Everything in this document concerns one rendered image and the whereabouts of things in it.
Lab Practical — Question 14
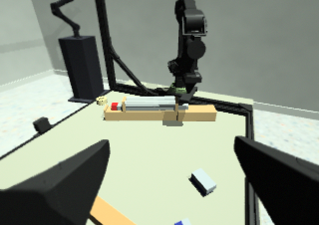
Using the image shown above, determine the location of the red cube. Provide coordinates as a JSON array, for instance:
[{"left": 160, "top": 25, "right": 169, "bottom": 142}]
[{"left": 111, "top": 103, "right": 118, "bottom": 111}]

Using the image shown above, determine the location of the tan rectangular bar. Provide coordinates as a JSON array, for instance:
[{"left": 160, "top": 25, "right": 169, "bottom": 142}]
[{"left": 89, "top": 196, "right": 136, "bottom": 225}]

